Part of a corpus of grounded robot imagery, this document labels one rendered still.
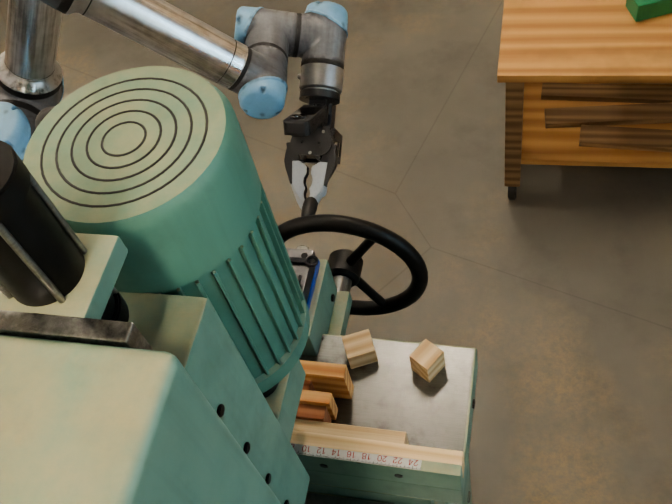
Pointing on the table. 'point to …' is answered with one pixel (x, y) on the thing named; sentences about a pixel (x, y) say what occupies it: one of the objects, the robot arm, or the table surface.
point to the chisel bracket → (288, 398)
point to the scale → (357, 456)
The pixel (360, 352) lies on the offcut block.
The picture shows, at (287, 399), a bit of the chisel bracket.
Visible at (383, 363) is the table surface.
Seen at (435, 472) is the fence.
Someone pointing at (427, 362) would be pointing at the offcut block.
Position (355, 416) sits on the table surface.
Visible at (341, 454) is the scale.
